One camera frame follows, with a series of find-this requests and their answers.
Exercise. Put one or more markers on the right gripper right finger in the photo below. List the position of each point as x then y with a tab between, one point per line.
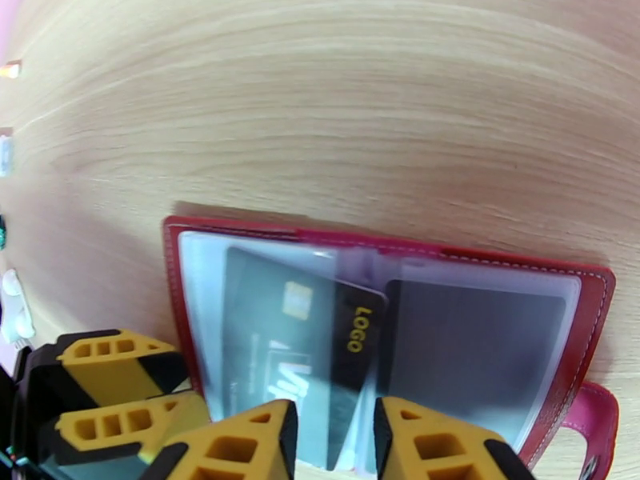
435	458

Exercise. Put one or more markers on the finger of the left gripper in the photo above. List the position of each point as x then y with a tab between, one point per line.
115	373
110	433

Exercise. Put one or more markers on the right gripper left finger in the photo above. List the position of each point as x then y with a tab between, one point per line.
235	453

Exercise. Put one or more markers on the black VIP credit card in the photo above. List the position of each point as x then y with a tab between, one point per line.
260	318

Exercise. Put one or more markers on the red leather card holder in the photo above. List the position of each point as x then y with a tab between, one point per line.
595	303

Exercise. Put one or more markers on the white alarm clock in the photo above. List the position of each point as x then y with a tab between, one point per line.
12	303

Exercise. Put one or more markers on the green binder clip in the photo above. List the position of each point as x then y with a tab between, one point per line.
2	233

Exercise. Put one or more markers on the orange pencil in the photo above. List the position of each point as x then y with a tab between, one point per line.
10	69

